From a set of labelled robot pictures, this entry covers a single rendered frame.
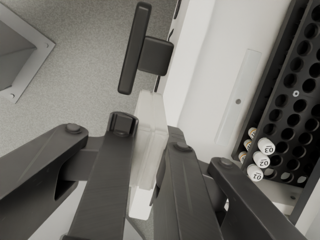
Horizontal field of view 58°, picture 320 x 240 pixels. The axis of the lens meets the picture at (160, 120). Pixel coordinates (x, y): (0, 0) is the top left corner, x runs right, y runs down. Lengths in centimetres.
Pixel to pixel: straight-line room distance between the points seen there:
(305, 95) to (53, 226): 135
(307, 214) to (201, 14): 19
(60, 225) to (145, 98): 134
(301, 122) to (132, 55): 16
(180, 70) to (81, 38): 97
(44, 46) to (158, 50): 98
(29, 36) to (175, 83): 102
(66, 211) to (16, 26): 80
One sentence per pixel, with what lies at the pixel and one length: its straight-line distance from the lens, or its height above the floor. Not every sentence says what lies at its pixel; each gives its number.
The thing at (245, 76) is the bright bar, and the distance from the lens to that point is 32.
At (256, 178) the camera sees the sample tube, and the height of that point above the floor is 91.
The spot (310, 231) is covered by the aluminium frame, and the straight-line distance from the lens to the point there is 29.
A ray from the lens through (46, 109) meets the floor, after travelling 127.
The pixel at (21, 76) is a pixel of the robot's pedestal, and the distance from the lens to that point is 125.
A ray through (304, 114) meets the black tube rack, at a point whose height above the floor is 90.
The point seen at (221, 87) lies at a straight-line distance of 33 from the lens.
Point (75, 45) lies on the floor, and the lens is 118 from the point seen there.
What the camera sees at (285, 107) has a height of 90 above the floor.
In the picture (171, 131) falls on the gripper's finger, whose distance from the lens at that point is 15.
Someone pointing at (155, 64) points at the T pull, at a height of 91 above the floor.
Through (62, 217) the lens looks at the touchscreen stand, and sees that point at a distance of 146.
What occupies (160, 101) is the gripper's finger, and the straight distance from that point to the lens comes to 17.
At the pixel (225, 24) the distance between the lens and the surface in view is 32.
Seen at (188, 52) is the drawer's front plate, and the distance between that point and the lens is 22.
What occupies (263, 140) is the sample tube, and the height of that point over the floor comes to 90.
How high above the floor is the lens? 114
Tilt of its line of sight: 70 degrees down
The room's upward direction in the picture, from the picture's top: 174 degrees clockwise
